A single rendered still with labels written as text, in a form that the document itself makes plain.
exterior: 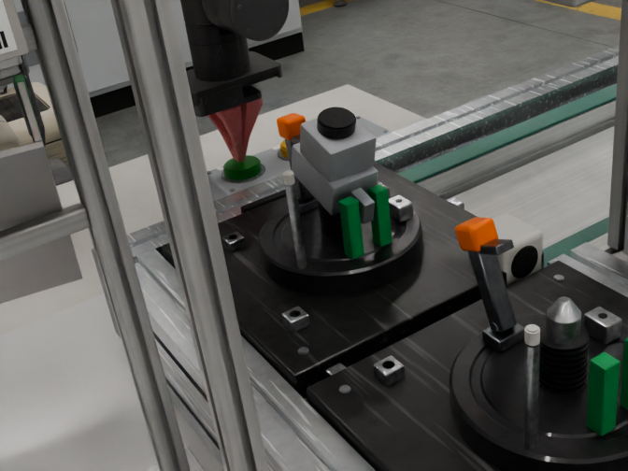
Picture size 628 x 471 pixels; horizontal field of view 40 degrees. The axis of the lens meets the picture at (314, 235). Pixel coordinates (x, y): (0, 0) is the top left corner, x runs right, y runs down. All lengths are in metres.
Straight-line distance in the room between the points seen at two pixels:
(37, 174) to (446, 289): 0.33
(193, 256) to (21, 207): 0.18
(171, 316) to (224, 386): 0.27
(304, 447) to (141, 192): 0.64
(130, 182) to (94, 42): 2.65
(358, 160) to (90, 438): 0.33
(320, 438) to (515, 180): 0.46
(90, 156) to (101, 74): 3.30
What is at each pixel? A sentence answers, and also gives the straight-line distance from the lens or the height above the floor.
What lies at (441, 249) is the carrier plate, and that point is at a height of 0.97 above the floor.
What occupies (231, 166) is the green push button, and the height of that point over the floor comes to 0.97.
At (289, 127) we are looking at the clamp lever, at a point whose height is 1.07.
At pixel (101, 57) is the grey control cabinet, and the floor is 0.26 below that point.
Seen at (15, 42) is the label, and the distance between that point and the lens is 0.35.
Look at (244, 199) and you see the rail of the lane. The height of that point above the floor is 0.96.
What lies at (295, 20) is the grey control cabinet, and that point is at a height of 0.17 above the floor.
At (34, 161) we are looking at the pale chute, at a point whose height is 1.17.
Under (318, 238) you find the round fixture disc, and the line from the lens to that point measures 0.73.
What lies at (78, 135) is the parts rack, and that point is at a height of 1.16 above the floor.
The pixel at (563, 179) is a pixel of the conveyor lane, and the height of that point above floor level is 0.92.
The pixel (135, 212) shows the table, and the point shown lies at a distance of 1.12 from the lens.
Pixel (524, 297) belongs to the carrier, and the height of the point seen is 0.97.
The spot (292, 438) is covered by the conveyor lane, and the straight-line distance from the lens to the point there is 0.59.
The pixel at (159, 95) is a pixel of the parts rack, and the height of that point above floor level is 1.23.
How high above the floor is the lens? 1.36
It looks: 30 degrees down
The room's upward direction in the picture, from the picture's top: 8 degrees counter-clockwise
